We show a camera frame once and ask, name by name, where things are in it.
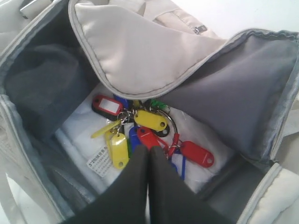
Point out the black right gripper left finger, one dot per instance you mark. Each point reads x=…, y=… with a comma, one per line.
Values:
x=124, y=202

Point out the colourful key tag bunch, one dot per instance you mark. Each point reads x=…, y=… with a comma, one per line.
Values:
x=133, y=124

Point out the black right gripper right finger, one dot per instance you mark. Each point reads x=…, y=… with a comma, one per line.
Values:
x=170, y=199

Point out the white plastic package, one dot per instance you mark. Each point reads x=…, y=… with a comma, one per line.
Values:
x=91, y=157

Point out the cream fabric duffel bag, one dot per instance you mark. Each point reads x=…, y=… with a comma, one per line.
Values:
x=245, y=89

